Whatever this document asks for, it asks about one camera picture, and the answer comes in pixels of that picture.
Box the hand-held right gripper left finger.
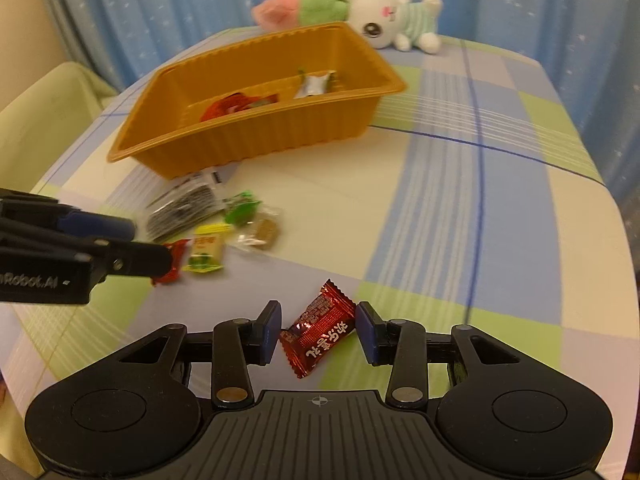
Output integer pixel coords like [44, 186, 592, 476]
[107, 300, 283, 411]

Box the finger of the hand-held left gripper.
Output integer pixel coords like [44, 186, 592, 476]
[0, 187, 138, 242]
[0, 233, 174, 278]

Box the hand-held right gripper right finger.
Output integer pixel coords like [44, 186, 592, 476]
[355, 301, 532, 411]

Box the small red twist candy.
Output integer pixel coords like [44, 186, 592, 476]
[150, 239, 191, 287]

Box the dark red white-lettered packet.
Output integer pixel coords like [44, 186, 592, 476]
[279, 278, 357, 380]

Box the yellow snack packet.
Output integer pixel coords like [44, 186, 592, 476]
[182, 225, 235, 273]

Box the black and clear snack packet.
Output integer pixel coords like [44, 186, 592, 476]
[145, 167, 228, 242]

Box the brown candy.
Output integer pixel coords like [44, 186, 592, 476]
[235, 207, 283, 252]

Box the green candy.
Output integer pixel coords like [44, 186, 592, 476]
[222, 190, 263, 226]

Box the orange plastic tray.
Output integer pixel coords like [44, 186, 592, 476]
[106, 21, 406, 181]

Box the large red candy wrapper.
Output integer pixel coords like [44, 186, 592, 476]
[200, 91, 279, 123]

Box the long green and silver packet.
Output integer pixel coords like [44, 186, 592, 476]
[292, 66, 346, 99]

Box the light green sofa cover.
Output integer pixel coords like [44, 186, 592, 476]
[0, 61, 118, 196]

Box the plaid tablecloth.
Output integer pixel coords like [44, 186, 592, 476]
[0, 22, 623, 471]

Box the blue star-print curtain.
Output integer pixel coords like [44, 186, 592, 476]
[35, 0, 640, 211]

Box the pink and green plush toy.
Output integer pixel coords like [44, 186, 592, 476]
[251, 0, 351, 31]

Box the white bunny plush toy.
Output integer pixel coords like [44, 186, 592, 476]
[332, 0, 443, 55]

